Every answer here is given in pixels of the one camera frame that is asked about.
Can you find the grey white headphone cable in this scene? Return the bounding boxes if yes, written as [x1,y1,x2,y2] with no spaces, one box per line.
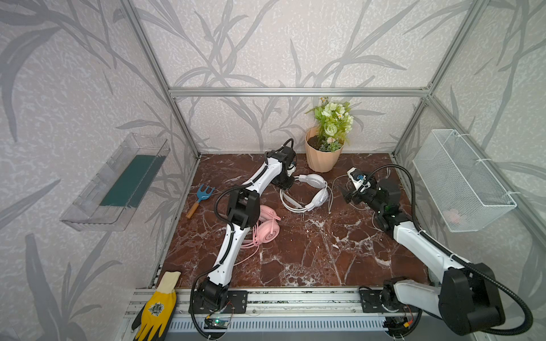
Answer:
[326,167,392,233]

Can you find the white headphones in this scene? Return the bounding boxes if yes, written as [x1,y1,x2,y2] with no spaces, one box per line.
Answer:
[280,174,330,213]

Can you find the pink headphones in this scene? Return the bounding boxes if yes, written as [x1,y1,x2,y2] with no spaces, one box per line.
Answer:
[241,205,281,249]

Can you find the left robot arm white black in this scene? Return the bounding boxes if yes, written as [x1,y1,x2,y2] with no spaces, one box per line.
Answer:
[190,138,297,313]

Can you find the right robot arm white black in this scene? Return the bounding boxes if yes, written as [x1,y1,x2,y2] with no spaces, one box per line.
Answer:
[342,168,534,336]

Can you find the beige flower pot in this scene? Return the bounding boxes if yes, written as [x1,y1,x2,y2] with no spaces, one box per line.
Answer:
[305,126,343,173]

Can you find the pink object in basket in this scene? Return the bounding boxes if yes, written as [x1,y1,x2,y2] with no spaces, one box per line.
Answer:
[442,209,463,226]

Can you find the green artificial plant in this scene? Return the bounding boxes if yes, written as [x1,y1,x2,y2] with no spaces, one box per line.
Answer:
[308,97,354,152]

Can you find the yellow black work glove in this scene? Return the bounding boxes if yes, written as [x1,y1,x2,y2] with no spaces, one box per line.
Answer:
[132,271,181,341]

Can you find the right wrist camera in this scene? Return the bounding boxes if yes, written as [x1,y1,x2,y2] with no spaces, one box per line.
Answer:
[347,167,371,191]

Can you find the white wire mesh basket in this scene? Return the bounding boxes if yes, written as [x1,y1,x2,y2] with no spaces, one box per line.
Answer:
[413,129,517,232]

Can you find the blue garden rake wooden handle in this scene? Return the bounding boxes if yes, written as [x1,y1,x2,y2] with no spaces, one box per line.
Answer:
[186,184,215,219]

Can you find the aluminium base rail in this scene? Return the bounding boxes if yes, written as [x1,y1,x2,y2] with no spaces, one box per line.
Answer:
[119,286,483,325]

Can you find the clear plastic wall tray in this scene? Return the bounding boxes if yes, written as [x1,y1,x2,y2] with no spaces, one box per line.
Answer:
[61,133,171,232]

